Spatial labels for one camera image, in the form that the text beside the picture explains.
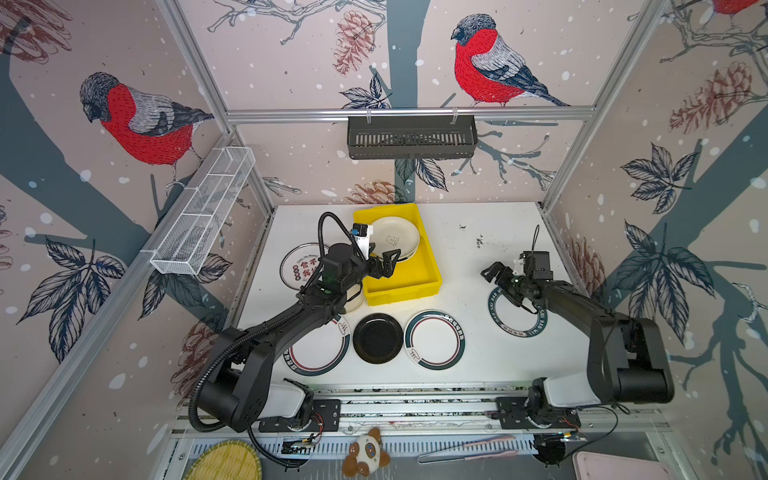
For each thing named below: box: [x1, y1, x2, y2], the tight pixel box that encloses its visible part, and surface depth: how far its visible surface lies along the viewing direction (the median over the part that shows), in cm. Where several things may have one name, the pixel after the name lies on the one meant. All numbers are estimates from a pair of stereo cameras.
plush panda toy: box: [342, 427, 391, 477], surface depth 68 cm
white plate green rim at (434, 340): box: [404, 309, 466, 371], surface depth 87 cm
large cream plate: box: [370, 216, 420, 259], surface depth 110 cm
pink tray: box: [573, 451, 673, 480], surface depth 67 cm
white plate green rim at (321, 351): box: [282, 314, 351, 377], surface depth 85 cm
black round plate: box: [352, 312, 404, 365], surface depth 87 cm
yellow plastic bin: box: [354, 203, 442, 306], surface depth 103 cm
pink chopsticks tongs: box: [417, 436, 518, 465], surface depth 69 cm
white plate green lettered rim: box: [488, 288, 548, 338], surface depth 90 cm
